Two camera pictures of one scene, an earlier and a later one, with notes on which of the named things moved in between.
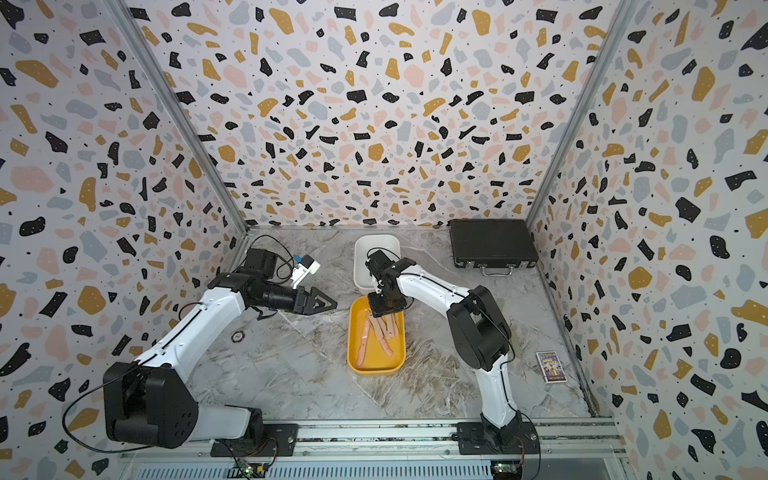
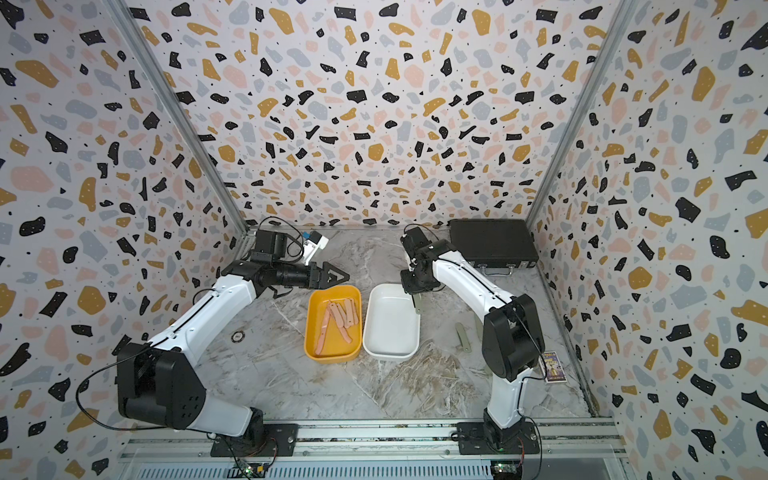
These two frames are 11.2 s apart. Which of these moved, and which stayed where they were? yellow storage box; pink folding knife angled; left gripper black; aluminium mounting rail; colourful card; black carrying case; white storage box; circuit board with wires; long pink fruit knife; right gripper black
Moved: pink folding knife angled; left gripper black; right gripper black; long pink fruit knife; white storage box; yellow storage box
Stayed: colourful card; aluminium mounting rail; black carrying case; circuit board with wires
